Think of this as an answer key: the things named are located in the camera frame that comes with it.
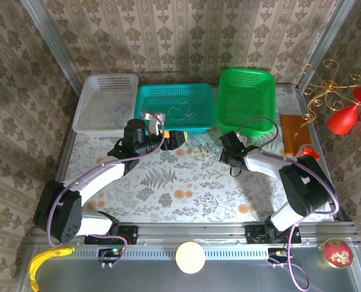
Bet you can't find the yellow cable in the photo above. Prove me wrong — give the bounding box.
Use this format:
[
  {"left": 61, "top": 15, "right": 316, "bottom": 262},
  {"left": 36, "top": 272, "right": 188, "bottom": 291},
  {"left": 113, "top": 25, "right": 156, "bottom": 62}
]
[{"left": 224, "top": 106, "right": 239, "bottom": 123}]

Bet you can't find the aluminium frame post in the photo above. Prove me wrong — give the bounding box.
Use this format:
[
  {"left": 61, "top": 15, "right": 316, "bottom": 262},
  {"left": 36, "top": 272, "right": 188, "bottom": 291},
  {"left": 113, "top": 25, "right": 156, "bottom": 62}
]
[
  {"left": 295, "top": 0, "right": 356, "bottom": 89},
  {"left": 19, "top": 0, "right": 84, "bottom": 95}
]

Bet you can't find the clear cup red wrapper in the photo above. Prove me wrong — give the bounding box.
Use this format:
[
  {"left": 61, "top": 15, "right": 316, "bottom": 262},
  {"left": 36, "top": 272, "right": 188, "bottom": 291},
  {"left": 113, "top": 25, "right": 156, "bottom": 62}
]
[{"left": 298, "top": 145, "right": 320, "bottom": 161}]

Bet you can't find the yellow banana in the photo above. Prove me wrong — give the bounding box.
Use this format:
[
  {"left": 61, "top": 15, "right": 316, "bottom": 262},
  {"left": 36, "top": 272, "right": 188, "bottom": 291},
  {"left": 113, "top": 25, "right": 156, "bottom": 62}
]
[{"left": 28, "top": 246, "right": 75, "bottom": 292}]

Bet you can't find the grey metal platform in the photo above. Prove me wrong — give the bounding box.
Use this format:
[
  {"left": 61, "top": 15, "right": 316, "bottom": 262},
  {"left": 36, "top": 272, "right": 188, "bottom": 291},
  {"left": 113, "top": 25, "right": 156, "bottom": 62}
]
[{"left": 16, "top": 242, "right": 361, "bottom": 292}]

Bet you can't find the teal plastic basket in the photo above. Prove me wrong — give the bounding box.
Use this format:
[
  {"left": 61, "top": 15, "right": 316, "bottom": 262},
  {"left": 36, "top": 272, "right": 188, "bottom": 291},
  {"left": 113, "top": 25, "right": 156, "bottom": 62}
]
[{"left": 134, "top": 83, "right": 217, "bottom": 136}]

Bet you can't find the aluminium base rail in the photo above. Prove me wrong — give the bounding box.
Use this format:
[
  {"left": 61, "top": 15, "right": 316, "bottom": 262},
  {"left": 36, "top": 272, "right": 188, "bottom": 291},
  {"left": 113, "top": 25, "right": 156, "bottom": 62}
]
[{"left": 31, "top": 221, "right": 360, "bottom": 246}]

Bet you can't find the gold wire ornament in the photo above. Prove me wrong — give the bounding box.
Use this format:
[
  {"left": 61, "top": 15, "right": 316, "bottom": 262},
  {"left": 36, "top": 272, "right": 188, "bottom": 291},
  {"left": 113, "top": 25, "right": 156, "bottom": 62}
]
[{"left": 294, "top": 58, "right": 361, "bottom": 137}]

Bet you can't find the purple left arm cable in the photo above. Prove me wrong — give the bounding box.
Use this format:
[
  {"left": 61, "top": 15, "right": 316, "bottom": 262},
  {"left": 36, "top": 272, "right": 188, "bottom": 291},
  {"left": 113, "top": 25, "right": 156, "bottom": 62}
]
[{"left": 46, "top": 109, "right": 166, "bottom": 248}]

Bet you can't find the green plastic basket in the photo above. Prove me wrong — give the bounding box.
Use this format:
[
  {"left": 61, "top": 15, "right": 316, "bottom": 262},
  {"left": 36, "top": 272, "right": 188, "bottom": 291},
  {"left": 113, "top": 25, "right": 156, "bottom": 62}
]
[{"left": 215, "top": 66, "right": 277, "bottom": 136}]

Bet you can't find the floral tablecloth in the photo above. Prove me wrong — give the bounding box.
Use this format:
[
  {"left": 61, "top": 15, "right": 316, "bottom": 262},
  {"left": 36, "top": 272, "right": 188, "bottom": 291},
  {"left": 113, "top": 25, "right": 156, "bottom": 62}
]
[{"left": 60, "top": 85, "right": 336, "bottom": 223}]

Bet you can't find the small black controller board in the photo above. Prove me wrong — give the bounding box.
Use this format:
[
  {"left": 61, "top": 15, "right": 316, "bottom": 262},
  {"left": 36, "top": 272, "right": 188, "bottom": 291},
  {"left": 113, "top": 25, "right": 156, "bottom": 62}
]
[
  {"left": 267, "top": 246, "right": 294, "bottom": 269},
  {"left": 97, "top": 234, "right": 129, "bottom": 269}
]

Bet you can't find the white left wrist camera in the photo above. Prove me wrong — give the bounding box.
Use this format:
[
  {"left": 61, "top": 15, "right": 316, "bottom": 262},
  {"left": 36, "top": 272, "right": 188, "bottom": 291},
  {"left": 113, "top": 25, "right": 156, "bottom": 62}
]
[{"left": 149, "top": 111, "right": 167, "bottom": 134}]

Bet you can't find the amber rectangular board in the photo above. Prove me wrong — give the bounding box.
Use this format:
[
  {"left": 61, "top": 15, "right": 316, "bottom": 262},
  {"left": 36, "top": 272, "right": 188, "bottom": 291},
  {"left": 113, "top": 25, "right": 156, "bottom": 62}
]
[{"left": 280, "top": 114, "right": 312, "bottom": 156}]

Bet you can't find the white plastic basket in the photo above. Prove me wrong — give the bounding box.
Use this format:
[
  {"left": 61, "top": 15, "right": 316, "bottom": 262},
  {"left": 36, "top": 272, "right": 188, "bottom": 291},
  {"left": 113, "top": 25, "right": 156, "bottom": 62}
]
[{"left": 72, "top": 73, "right": 139, "bottom": 134}]

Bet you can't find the red round tin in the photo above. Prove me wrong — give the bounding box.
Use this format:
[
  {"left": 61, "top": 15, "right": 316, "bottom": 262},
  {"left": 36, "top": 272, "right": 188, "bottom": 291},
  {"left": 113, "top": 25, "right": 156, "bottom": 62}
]
[{"left": 320, "top": 238, "right": 354, "bottom": 269}]

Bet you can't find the pale yellow ball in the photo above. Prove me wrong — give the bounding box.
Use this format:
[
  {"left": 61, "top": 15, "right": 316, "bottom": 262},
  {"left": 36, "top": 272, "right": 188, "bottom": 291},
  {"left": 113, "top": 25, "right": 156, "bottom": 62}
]
[{"left": 175, "top": 240, "right": 206, "bottom": 274}]

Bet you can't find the red goblet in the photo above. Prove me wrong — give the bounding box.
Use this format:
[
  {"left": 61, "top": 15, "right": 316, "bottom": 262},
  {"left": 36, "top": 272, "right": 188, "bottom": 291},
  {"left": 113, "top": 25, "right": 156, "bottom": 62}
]
[{"left": 326, "top": 86, "right": 361, "bottom": 136}]

